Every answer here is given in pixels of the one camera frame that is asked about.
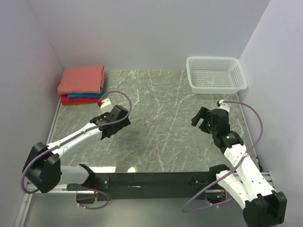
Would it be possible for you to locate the salmon pink t shirt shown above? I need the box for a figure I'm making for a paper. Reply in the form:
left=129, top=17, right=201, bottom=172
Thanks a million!
left=57, top=65, right=106, bottom=95

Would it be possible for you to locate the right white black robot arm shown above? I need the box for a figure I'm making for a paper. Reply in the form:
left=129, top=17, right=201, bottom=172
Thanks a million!
left=191, top=104, right=287, bottom=227

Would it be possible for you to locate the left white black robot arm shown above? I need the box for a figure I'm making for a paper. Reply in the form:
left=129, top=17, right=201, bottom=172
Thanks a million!
left=21, top=110, right=130, bottom=194

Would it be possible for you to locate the white plastic basket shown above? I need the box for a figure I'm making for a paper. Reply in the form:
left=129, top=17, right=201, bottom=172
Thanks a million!
left=186, top=57, right=248, bottom=95

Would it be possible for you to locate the folded orange t shirt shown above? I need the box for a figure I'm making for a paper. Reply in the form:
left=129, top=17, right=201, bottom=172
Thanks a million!
left=62, top=102, right=96, bottom=106

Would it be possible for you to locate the folded blue t shirt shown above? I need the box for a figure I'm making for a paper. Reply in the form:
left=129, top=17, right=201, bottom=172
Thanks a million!
left=67, top=91, right=105, bottom=99

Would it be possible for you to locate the folded magenta t shirt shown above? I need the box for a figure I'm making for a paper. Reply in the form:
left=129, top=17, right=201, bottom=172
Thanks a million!
left=60, top=95, right=98, bottom=104

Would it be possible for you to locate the black base beam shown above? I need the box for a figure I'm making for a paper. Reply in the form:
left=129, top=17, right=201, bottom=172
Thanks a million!
left=67, top=171, right=216, bottom=204

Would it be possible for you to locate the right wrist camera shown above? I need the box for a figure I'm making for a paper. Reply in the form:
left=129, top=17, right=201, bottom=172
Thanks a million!
left=211, top=99, right=230, bottom=125

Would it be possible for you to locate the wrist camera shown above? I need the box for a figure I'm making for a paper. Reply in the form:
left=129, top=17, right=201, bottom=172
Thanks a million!
left=211, top=99, right=230, bottom=125
left=90, top=98, right=129, bottom=125

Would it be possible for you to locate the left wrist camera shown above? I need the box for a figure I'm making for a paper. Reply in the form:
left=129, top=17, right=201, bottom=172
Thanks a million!
left=90, top=98, right=129, bottom=125

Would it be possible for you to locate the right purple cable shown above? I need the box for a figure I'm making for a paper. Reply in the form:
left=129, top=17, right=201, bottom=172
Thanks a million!
left=181, top=100, right=264, bottom=213

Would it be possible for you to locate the purple cable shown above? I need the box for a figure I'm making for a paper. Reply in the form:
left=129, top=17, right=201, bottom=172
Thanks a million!
left=181, top=100, right=264, bottom=213
left=21, top=90, right=132, bottom=210

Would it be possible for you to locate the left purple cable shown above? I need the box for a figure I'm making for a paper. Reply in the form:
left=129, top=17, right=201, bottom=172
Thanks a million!
left=21, top=90, right=132, bottom=210

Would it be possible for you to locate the aluminium rail frame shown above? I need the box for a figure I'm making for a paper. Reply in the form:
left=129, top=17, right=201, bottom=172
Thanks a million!
left=14, top=155, right=288, bottom=227

